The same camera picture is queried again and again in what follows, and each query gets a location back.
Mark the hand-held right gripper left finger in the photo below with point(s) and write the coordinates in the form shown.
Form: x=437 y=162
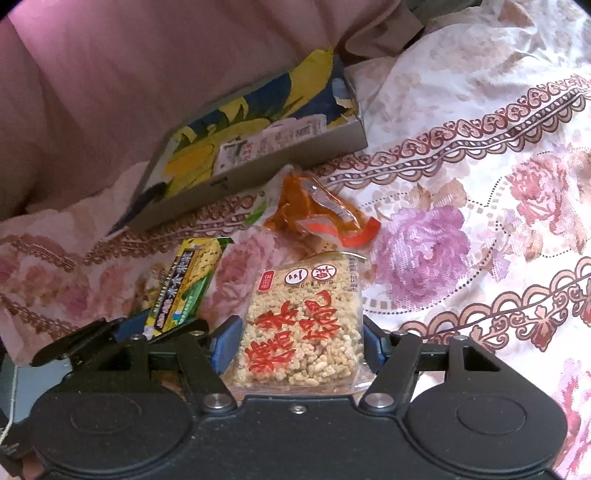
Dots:
x=228 y=346

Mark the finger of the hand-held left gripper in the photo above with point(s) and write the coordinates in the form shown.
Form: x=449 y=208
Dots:
x=134 y=327
x=184 y=327

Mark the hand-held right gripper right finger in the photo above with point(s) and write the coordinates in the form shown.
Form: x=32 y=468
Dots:
x=373 y=346

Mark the green yellow corn bar packet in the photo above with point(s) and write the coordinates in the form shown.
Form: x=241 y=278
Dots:
x=189 y=281

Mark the puffed rice snack packet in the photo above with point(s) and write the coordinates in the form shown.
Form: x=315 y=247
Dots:
x=295 y=323

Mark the cardboard box with yellow print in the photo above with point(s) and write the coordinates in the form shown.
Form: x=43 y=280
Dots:
x=258 y=175

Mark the white snack packet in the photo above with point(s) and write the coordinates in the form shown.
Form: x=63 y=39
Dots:
x=258 y=143

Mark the orange snack packet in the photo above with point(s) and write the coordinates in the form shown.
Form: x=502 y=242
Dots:
x=295 y=203

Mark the pink floral blanket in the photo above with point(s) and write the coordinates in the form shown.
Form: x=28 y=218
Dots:
x=461 y=138

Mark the pink curtain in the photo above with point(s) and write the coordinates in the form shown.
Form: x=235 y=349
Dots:
x=161 y=69

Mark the grey green cloth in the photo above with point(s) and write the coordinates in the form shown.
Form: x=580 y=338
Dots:
x=438 y=7

